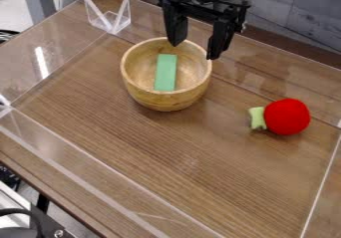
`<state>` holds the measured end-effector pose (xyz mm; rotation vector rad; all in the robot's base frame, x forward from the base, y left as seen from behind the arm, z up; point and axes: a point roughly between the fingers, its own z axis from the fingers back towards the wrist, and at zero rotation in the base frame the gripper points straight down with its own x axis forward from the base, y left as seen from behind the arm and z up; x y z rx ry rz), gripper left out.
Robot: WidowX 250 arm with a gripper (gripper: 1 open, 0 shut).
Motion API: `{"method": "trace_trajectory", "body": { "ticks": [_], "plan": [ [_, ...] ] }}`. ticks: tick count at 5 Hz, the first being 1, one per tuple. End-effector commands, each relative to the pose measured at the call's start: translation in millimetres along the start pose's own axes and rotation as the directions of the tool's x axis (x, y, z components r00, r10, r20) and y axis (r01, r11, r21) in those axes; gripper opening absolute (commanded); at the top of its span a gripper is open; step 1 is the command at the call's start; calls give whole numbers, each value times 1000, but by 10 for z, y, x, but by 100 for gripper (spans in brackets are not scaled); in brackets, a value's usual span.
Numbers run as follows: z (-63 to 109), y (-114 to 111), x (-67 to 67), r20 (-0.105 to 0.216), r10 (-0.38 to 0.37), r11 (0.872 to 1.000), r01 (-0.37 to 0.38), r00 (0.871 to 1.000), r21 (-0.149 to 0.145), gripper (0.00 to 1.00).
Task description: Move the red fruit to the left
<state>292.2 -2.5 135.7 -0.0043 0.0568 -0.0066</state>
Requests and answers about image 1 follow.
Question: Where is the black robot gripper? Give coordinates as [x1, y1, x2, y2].
[159, 0, 250, 60]

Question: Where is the clear acrylic tray enclosure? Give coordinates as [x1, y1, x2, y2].
[0, 1, 341, 238]

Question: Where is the green rectangular block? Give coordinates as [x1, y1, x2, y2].
[154, 54, 176, 92]

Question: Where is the black equipment base with cable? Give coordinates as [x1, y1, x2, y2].
[0, 208, 77, 238]

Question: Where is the wooden bowl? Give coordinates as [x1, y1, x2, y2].
[120, 37, 213, 112]

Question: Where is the red plush fruit green stem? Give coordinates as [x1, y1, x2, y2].
[247, 99, 311, 135]

